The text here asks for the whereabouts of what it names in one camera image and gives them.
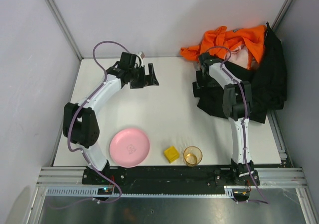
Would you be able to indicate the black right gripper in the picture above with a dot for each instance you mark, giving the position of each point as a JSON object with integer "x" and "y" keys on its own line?
{"x": 196, "y": 89}

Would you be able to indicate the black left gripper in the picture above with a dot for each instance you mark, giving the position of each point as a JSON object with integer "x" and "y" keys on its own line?
{"x": 145, "y": 75}

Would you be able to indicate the black cloth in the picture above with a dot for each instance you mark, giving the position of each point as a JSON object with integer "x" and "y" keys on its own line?
{"x": 269, "y": 81}

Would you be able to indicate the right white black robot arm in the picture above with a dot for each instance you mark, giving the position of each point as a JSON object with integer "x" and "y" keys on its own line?
{"x": 220, "y": 92}

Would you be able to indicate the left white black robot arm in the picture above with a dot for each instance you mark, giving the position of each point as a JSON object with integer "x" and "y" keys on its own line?
{"x": 80, "y": 124}

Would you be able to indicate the orange cloth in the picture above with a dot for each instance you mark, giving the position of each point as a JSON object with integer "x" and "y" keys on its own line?
{"x": 221, "y": 42}

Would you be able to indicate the amber transparent plastic cup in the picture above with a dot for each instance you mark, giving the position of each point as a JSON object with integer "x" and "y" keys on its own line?
{"x": 192, "y": 156}

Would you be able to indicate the yellow cube block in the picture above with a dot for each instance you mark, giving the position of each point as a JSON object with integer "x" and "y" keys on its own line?
{"x": 171, "y": 154}

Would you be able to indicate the pink round plate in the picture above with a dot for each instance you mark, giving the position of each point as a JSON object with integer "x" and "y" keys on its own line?
{"x": 129, "y": 147}

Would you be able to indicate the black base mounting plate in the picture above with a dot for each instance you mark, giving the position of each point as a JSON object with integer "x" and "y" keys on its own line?
{"x": 172, "y": 179}

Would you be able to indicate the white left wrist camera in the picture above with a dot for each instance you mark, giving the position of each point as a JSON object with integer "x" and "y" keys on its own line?
{"x": 138, "y": 60}

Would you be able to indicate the grey slotted cable duct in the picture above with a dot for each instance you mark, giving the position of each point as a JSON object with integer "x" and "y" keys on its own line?
{"x": 103, "y": 192}

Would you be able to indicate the aluminium front frame rail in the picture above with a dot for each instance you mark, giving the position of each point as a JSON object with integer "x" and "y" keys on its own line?
{"x": 268, "y": 176}

